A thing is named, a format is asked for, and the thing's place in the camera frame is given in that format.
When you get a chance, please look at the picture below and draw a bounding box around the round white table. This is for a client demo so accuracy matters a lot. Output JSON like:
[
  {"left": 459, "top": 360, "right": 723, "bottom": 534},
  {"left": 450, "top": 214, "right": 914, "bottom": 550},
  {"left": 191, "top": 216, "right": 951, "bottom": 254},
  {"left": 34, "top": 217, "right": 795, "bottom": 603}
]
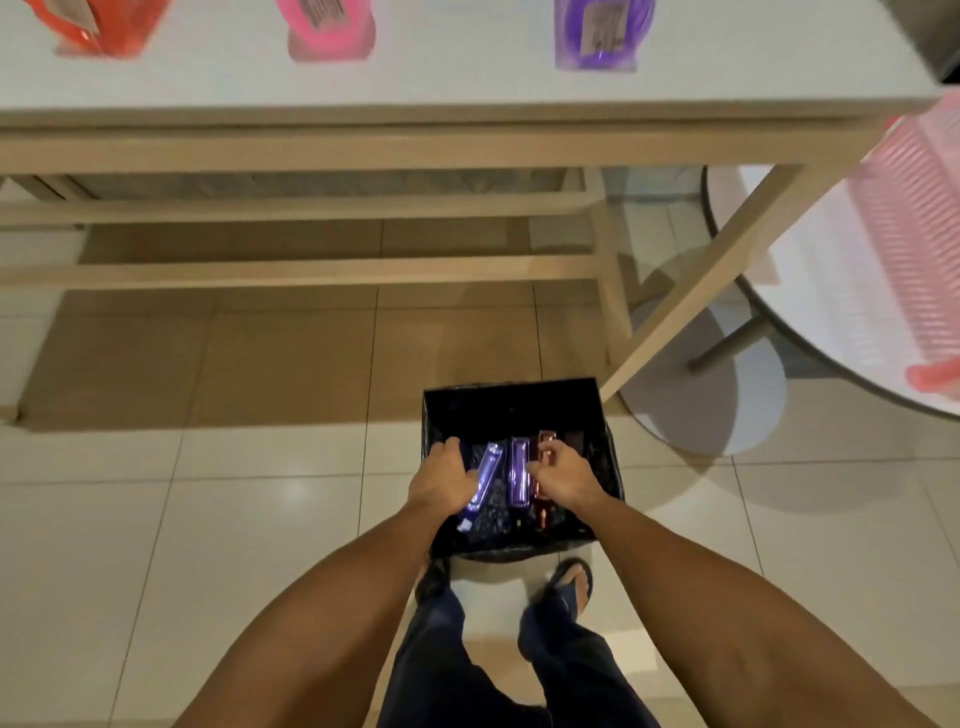
[{"left": 619, "top": 162, "right": 960, "bottom": 460}]

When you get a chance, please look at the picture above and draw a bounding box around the person's right black sandal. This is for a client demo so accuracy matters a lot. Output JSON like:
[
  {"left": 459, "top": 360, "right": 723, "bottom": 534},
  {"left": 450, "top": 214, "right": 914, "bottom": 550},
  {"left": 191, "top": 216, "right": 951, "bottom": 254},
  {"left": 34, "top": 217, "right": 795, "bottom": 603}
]
[{"left": 538, "top": 558, "right": 595, "bottom": 621}]

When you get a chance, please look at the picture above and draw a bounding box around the shiny copper packet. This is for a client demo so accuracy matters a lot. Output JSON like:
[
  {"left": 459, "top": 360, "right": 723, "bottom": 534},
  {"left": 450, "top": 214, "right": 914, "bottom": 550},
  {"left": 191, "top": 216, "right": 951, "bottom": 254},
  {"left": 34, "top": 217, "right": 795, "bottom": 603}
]
[{"left": 529, "top": 430, "right": 559, "bottom": 528}]

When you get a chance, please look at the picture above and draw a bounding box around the light wooden table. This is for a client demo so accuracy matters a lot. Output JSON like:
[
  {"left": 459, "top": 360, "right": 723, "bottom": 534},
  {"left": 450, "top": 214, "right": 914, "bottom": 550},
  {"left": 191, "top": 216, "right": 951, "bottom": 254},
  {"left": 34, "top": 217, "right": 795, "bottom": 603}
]
[{"left": 0, "top": 0, "right": 960, "bottom": 425}]

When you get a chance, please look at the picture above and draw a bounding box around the person's left forearm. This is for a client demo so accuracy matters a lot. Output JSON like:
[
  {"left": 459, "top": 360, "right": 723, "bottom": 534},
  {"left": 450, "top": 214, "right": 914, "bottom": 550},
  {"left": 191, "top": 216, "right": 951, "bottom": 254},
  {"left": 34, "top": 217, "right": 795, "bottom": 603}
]
[{"left": 171, "top": 498, "right": 460, "bottom": 728}]

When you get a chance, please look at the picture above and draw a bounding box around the person's right leg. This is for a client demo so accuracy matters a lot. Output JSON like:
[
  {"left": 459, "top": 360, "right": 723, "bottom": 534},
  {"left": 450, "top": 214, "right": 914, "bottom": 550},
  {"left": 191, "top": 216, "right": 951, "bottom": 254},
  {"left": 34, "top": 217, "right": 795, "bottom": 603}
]
[{"left": 517, "top": 592, "right": 661, "bottom": 728}]

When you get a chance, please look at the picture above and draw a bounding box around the person's leg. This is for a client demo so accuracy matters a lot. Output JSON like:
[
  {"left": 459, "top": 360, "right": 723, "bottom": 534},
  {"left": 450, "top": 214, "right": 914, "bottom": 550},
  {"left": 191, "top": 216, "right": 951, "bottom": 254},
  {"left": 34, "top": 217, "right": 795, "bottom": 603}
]
[
  {"left": 375, "top": 581, "right": 552, "bottom": 728},
  {"left": 517, "top": 592, "right": 661, "bottom": 728}
]

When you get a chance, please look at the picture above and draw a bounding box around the person's left hand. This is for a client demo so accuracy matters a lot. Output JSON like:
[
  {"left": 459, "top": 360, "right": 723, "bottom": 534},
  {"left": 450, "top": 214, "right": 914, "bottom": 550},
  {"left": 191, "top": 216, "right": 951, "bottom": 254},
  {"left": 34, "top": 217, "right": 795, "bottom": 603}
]
[{"left": 407, "top": 437, "right": 483, "bottom": 520}]

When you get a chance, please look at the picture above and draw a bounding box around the person's left leg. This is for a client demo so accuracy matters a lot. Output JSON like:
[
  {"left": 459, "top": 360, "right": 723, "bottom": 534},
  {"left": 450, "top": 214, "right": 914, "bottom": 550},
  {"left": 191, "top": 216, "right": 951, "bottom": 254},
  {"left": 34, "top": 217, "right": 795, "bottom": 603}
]
[{"left": 375, "top": 581, "right": 552, "bottom": 728}]

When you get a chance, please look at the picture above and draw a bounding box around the person's right forearm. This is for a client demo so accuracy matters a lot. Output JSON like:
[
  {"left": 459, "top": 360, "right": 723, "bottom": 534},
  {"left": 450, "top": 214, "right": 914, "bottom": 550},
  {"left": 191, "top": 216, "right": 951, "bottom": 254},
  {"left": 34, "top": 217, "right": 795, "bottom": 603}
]
[{"left": 573, "top": 495, "right": 942, "bottom": 728}]

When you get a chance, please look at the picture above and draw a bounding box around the pink plastic basket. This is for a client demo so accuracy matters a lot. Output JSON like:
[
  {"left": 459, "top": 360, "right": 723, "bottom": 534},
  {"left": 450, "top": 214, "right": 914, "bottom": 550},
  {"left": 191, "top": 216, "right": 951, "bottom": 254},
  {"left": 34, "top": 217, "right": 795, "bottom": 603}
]
[{"left": 846, "top": 91, "right": 960, "bottom": 396}]

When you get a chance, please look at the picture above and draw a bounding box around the shiny blue-violet packet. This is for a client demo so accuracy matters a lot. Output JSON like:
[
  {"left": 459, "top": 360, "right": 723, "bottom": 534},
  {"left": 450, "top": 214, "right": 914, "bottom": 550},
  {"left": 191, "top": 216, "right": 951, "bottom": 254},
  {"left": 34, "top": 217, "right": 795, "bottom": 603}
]
[{"left": 465, "top": 441, "right": 506, "bottom": 533}]

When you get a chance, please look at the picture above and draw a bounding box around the shiny purple packet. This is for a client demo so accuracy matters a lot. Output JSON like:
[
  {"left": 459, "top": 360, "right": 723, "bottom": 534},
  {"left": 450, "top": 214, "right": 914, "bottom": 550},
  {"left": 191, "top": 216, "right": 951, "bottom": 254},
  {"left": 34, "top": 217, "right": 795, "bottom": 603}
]
[{"left": 509, "top": 437, "right": 532, "bottom": 506}]

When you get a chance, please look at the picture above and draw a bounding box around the person's right hand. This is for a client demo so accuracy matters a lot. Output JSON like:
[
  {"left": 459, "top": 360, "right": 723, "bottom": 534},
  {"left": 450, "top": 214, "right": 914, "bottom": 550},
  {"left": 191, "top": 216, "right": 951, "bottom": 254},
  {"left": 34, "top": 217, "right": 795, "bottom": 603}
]
[{"left": 526, "top": 438, "right": 610, "bottom": 520}]

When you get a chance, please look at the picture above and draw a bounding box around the black box with plastic lining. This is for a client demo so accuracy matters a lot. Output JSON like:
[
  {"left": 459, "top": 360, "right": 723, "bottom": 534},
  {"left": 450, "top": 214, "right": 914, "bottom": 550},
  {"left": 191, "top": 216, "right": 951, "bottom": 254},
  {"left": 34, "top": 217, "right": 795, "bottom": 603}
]
[{"left": 421, "top": 377, "right": 625, "bottom": 564}]

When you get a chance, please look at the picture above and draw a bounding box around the red plastic container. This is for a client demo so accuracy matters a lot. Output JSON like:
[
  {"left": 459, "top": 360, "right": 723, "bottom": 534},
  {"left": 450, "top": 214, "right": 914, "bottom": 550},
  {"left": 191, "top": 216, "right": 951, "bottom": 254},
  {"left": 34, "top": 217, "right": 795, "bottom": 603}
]
[{"left": 21, "top": 0, "right": 172, "bottom": 60}]

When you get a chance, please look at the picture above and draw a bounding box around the pink plastic container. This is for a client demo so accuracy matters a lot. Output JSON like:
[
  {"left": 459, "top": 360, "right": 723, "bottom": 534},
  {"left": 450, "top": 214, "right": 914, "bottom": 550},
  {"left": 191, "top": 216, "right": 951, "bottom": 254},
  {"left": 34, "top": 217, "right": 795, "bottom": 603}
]
[{"left": 274, "top": 0, "right": 376, "bottom": 63}]

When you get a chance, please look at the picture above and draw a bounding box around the purple plastic container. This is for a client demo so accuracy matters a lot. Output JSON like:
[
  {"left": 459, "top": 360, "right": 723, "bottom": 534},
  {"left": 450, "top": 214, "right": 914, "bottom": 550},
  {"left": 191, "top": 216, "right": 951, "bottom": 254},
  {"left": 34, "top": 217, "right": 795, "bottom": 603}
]
[{"left": 553, "top": 0, "right": 657, "bottom": 73}]

